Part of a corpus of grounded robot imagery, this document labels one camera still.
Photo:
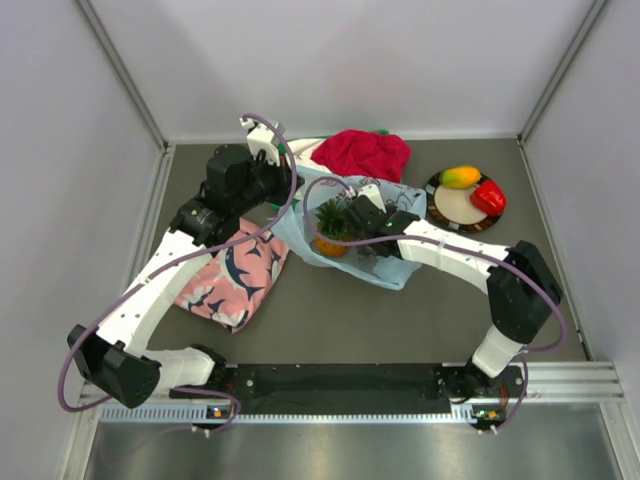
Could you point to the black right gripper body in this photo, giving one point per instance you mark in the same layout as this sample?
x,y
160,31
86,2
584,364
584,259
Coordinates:
x,y
358,236

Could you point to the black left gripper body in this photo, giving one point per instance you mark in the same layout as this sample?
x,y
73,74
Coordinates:
x,y
268,181

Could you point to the plastic pineapple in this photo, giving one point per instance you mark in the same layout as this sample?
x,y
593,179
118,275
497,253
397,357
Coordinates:
x,y
332,225

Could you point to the light blue cartoon plastic bag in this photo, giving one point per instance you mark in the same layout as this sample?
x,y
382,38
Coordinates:
x,y
359,261

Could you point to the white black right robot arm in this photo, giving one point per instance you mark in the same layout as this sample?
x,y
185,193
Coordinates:
x,y
521,290

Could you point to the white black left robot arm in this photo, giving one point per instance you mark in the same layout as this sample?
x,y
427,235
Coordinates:
x,y
112,355

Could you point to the white cloth in tray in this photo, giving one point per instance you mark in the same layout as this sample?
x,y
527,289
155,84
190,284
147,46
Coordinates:
x,y
303,150

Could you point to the red crumpled cloth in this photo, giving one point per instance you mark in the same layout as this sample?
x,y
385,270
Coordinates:
x,y
370,154

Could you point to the black patterned plate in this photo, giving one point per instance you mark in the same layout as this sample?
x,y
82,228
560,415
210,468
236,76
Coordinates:
x,y
451,208

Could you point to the yellow green mango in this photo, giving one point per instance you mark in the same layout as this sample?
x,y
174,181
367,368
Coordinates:
x,y
460,177

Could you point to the pink patterned cloth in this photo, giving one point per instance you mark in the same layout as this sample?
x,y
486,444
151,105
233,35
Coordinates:
x,y
230,288

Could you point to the red bell pepper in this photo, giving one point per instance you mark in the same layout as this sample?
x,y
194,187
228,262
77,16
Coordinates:
x,y
489,198

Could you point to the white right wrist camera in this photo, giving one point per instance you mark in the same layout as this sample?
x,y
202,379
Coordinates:
x,y
373,194

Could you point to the slotted cable duct rail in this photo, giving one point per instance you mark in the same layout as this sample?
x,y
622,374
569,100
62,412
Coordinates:
x,y
203,413

